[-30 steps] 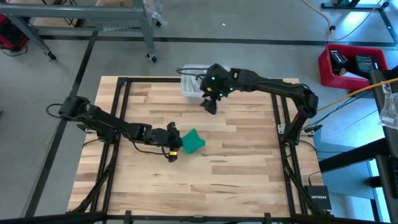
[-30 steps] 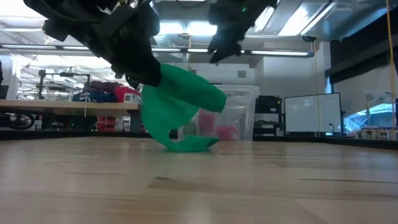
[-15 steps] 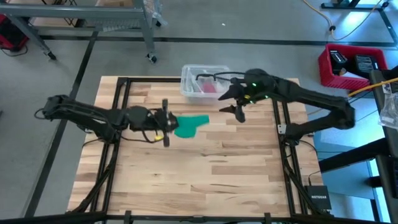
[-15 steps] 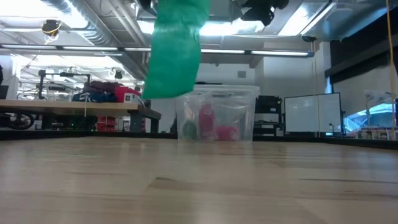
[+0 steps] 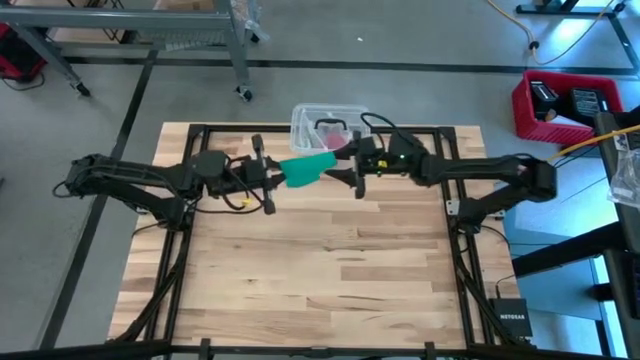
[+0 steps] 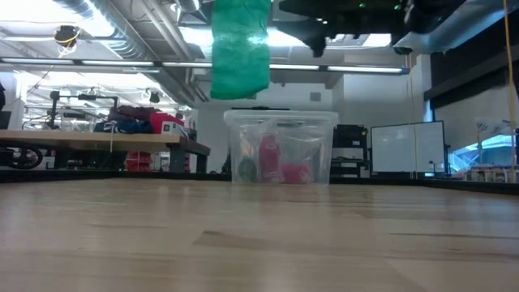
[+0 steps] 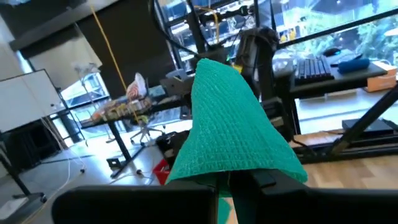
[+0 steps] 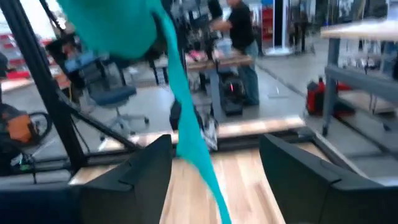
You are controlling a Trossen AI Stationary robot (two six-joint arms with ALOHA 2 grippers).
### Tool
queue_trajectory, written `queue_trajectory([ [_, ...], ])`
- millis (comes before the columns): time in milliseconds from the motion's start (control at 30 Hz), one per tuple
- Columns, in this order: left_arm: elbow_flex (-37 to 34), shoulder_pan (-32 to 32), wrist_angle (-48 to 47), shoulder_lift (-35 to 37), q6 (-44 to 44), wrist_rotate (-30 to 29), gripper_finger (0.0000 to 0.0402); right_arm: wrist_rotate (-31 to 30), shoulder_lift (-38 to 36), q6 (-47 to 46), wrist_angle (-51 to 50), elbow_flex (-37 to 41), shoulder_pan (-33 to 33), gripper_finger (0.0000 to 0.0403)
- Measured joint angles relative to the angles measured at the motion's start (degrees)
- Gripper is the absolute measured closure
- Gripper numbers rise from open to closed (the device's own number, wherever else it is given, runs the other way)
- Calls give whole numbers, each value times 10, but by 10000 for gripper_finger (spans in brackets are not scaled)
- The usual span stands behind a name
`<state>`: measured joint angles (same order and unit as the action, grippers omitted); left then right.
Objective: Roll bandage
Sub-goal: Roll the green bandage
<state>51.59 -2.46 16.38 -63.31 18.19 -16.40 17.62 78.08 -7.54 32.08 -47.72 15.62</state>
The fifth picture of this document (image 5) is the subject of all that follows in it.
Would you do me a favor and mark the crumpled clear plastic bag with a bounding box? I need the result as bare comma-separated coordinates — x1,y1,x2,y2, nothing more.
607,144,640,210

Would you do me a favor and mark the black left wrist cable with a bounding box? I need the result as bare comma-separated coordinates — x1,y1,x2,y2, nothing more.
197,164,265,216

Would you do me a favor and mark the clear plastic wrap on workbench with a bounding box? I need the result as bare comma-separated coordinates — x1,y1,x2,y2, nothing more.
230,0,271,44

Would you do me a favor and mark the black handle in box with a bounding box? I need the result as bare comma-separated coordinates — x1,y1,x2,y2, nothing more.
314,117,348,132

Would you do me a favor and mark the black metal table frame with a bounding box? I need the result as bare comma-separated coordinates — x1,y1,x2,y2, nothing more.
0,123,640,360

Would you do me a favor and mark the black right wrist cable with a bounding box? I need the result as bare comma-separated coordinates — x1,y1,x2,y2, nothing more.
359,112,404,169

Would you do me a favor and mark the black charger with label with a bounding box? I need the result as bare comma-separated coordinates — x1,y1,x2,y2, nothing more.
529,80,560,121

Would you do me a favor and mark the green elastic bandage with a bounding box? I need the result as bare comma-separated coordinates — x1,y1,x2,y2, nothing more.
278,151,339,190

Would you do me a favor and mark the black Netgear network switch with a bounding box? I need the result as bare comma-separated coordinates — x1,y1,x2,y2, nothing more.
488,297,535,339

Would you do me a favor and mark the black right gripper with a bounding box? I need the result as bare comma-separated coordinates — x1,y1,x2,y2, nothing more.
324,130,404,200

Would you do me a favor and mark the yellow floor cable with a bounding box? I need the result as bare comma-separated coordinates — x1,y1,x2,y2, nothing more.
487,0,621,67

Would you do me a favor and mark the black metal stand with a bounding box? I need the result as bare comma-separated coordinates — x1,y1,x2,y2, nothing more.
512,110,640,334

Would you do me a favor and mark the black ribbed power brick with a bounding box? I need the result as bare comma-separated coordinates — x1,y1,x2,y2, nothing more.
568,88,610,121

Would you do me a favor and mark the red machine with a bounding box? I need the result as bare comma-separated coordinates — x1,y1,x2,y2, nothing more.
0,22,49,82

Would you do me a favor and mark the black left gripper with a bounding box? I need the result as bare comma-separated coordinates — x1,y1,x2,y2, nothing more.
219,133,291,216

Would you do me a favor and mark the clear plastic storage box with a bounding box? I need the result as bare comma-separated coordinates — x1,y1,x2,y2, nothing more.
289,102,372,156

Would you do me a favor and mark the grey metal workbench wooden top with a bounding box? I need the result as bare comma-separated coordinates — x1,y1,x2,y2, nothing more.
0,0,254,103

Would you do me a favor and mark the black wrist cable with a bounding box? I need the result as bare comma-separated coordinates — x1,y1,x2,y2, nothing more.
359,112,404,169
197,164,265,216

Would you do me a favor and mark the red item in box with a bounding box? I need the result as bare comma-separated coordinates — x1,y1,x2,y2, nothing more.
322,130,351,151

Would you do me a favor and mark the red plastic crate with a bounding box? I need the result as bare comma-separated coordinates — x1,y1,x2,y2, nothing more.
511,69,625,147

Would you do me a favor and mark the yellow hanging cable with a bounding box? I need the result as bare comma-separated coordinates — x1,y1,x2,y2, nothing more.
547,123,640,164

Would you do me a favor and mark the black floor frame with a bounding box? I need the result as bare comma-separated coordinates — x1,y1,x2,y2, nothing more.
515,0,640,77

